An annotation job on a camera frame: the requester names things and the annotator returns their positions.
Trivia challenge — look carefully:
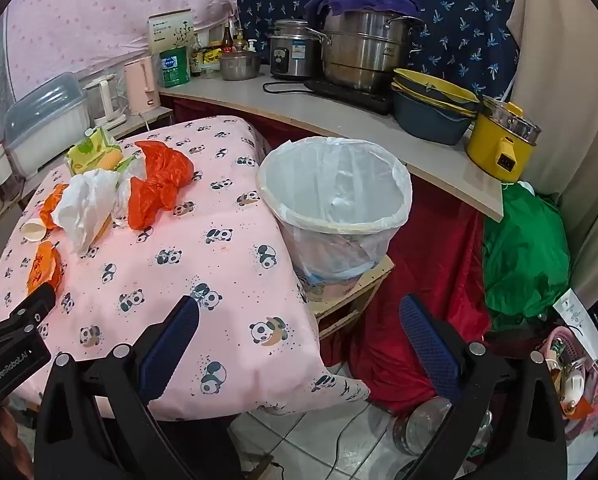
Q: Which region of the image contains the white paper cup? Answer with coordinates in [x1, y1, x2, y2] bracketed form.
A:
[20, 219, 50, 244]

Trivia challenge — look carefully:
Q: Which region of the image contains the pink plastic basket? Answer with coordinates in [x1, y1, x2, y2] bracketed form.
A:
[541, 325, 588, 411]

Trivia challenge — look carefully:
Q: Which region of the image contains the clear glass jar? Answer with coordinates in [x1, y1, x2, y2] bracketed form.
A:
[393, 397, 492, 458]

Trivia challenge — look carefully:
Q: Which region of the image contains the person's left hand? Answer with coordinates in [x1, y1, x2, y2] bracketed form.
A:
[0, 406, 34, 476]

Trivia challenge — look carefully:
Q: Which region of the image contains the small steel pot with lid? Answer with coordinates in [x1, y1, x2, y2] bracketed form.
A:
[219, 43, 262, 82]

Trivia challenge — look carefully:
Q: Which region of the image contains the black induction cooktop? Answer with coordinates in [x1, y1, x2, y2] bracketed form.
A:
[304, 77, 395, 115]

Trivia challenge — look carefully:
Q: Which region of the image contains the green plastic bag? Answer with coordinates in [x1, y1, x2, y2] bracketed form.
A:
[481, 185, 572, 326]

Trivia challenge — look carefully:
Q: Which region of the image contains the yellow rimmed basin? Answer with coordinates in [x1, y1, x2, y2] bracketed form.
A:
[393, 67, 480, 111]

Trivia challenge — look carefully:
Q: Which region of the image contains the pink electric kettle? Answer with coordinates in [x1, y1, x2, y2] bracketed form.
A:
[124, 56, 161, 116]

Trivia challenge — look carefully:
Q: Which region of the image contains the black power cable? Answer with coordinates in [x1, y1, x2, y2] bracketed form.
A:
[263, 80, 307, 97]

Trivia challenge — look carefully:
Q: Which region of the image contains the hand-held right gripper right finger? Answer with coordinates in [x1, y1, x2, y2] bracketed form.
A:
[399, 294, 568, 480]

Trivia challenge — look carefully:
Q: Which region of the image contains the white plastic bag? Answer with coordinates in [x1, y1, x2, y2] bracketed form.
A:
[52, 169, 120, 256]

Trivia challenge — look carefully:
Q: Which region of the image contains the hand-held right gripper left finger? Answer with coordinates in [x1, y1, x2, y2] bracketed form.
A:
[33, 295, 230, 480]

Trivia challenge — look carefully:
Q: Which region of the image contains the blue plastic basin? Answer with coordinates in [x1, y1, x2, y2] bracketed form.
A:
[392, 89, 476, 146]

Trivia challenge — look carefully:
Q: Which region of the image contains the green and yellow snack packet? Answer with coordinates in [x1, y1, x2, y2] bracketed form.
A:
[66, 127, 122, 176]

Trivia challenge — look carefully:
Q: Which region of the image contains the blue printed cloth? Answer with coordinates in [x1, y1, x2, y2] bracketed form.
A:
[235, 0, 522, 106]

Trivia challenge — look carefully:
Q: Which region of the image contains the white plastic bin with liner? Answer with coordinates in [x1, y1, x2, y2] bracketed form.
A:
[256, 136, 413, 286]

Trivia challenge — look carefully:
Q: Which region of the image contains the yellow labelled jar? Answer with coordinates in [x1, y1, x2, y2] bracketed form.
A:
[200, 41, 223, 79]

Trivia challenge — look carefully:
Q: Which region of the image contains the steel rice cooker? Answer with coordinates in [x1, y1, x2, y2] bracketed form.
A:
[269, 19, 322, 80]

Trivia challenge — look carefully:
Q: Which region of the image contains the small wooden stool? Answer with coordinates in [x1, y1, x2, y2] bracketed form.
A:
[299, 255, 395, 342]

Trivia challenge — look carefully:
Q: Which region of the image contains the white electric jug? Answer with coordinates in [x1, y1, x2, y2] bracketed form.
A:
[83, 74, 128, 129]

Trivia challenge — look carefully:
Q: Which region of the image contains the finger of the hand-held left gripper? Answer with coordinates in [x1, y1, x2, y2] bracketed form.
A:
[0, 282, 57, 348]

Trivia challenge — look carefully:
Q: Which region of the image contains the pink panda print tablecloth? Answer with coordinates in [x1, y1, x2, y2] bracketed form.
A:
[0, 115, 372, 421]

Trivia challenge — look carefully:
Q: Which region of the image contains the large steel steamer pot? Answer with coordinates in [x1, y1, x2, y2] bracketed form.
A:
[306, 9, 427, 93]

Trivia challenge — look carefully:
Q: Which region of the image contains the beige curtain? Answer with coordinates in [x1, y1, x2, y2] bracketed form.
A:
[484, 0, 598, 281]

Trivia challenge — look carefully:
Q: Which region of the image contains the white container grey lid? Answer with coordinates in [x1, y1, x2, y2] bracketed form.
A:
[4, 72, 92, 178]

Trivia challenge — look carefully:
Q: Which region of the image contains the pink dotted cloth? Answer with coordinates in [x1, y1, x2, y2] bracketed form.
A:
[4, 0, 252, 92]

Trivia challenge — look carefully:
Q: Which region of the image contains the yellow electric pot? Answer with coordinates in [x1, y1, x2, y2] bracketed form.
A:
[466, 95, 542, 182]

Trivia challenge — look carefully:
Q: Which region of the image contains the beige cardboard carton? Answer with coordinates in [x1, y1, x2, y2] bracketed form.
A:
[148, 10, 196, 54]

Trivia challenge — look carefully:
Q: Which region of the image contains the white paper tag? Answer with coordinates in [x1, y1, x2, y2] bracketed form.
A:
[553, 287, 598, 361]

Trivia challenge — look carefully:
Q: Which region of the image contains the red plastic bag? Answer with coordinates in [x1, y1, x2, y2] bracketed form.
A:
[128, 140, 196, 231]

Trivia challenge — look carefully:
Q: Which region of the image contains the flat orange wrapper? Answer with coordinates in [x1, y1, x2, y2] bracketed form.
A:
[26, 241, 63, 296]

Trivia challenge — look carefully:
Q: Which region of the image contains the green canister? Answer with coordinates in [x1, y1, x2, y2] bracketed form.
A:
[159, 46, 191, 88]

